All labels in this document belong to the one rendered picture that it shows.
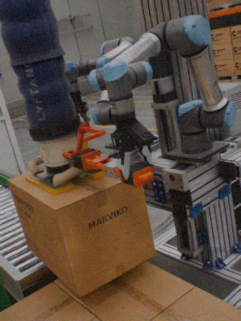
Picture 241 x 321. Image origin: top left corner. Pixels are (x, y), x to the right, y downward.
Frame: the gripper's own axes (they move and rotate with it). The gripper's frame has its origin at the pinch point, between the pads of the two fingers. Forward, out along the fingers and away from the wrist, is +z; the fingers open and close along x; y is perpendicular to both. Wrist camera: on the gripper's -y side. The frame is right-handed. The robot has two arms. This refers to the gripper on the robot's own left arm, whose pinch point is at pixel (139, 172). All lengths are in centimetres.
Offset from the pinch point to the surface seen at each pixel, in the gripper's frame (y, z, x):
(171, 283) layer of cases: 24, 66, -21
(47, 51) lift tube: 49, -43, 0
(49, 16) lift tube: 50, -55, -5
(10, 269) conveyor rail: 93, 61, 31
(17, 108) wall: 981, 87, -276
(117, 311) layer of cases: 28, 66, 7
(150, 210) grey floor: 184, 118, -123
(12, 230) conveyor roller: 154, 67, 11
